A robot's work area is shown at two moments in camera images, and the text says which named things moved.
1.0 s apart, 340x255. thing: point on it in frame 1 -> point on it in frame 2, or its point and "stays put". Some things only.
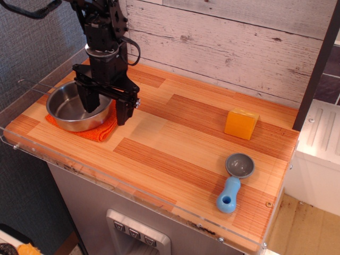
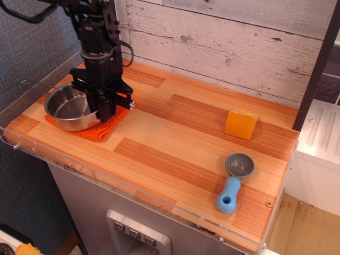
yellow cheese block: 240,124 stays put
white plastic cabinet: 314,175 stays put
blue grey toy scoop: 238,166 stays put
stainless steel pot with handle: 34,92 -> 67,106
